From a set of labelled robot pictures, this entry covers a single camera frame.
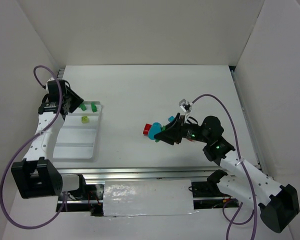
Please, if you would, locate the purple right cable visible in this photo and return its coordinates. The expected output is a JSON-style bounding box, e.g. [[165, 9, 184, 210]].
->
[[191, 93, 258, 240]]

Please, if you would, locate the lime green lego brick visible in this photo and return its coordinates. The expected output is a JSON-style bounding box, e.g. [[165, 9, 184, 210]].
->
[[81, 116, 90, 124]]

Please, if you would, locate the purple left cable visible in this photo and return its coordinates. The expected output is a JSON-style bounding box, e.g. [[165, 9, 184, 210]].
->
[[0, 65, 68, 230]]

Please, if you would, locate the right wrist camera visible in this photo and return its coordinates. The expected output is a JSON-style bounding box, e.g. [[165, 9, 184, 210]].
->
[[179, 99, 193, 119]]

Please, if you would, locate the aluminium rail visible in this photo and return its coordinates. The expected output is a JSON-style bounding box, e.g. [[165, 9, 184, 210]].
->
[[58, 166, 219, 182]]

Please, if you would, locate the purple cable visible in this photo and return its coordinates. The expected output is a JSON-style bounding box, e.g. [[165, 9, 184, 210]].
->
[[0, 65, 68, 230], [191, 93, 258, 240]]

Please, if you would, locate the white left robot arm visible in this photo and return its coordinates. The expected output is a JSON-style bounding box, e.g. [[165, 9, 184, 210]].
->
[[11, 79, 86, 199]]

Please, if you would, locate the white taped panel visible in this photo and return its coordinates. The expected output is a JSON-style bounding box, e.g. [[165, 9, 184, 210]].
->
[[103, 179, 195, 217]]

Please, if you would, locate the green tree lego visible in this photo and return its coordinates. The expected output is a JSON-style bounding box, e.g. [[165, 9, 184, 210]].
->
[[79, 104, 87, 111]]

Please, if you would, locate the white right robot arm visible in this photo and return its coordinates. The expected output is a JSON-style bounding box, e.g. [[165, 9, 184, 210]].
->
[[154, 113, 300, 233]]

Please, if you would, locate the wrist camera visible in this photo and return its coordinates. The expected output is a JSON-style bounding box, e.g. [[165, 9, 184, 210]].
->
[[179, 99, 193, 119], [45, 77, 57, 93]]

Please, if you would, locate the teal long lego brick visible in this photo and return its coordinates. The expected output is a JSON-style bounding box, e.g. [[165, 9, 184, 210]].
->
[[168, 116, 175, 122]]

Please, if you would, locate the round teal lego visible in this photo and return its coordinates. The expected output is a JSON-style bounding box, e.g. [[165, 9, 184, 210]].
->
[[147, 122, 162, 140]]

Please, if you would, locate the dark green lego brick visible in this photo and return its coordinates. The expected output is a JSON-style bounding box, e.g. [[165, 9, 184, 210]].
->
[[90, 102, 98, 113]]

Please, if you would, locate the white compartment tray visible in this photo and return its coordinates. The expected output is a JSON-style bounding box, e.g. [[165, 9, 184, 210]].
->
[[52, 101, 102, 162]]

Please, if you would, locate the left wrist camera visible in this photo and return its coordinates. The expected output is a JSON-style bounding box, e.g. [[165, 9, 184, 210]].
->
[[45, 77, 57, 93]]

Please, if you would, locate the red flower lego brick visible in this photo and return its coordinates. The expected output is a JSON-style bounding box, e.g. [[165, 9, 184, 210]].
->
[[142, 123, 152, 136]]

